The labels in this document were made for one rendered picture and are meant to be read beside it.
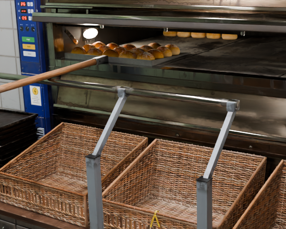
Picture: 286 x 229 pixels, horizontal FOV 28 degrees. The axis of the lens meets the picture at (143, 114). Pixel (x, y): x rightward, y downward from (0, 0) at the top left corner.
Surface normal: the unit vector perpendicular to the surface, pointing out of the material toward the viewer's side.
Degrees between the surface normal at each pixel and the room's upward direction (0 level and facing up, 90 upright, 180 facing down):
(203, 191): 90
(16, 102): 90
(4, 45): 90
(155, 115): 70
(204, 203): 90
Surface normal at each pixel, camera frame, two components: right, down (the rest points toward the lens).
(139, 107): -0.54, -0.11
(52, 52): -0.56, 0.24
